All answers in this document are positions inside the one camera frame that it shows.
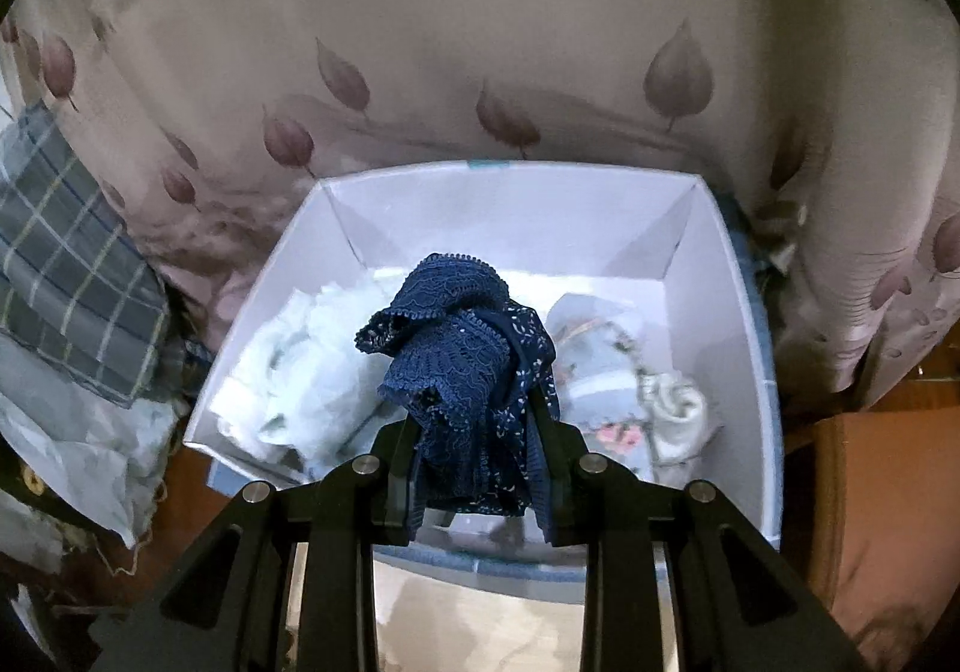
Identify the navy lace underwear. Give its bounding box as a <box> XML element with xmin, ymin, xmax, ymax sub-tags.
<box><xmin>354</xmin><ymin>253</ymin><xmax>562</xmax><ymax>517</ymax></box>

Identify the white cardboard box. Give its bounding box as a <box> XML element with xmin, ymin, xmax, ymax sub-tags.
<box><xmin>182</xmin><ymin>160</ymin><xmax>785</xmax><ymax>553</ymax></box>

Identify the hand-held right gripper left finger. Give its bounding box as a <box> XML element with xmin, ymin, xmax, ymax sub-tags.
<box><xmin>90</xmin><ymin>417</ymin><xmax>425</xmax><ymax>672</ymax></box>

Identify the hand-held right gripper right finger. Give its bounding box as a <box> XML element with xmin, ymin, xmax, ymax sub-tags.
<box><xmin>525</xmin><ymin>391</ymin><xmax>871</xmax><ymax>672</ymax></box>

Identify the white underwear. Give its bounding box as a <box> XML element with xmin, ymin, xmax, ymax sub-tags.
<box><xmin>641</xmin><ymin>372</ymin><xmax>712</xmax><ymax>470</ymax></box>

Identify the leaf print blanket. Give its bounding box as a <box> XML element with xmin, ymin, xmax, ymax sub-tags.
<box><xmin>0</xmin><ymin>0</ymin><xmax>960</xmax><ymax>418</ymax></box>

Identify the plaid quilt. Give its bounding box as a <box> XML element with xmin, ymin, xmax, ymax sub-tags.
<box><xmin>0</xmin><ymin>102</ymin><xmax>173</xmax><ymax>407</ymax></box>

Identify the pale blue underwear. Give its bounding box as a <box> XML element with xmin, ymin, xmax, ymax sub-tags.
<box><xmin>210</xmin><ymin>271</ymin><xmax>410</xmax><ymax>482</ymax></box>

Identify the floral light blue underwear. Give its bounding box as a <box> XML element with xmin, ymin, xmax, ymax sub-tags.
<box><xmin>546</xmin><ymin>293</ymin><xmax>661</xmax><ymax>474</ymax></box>

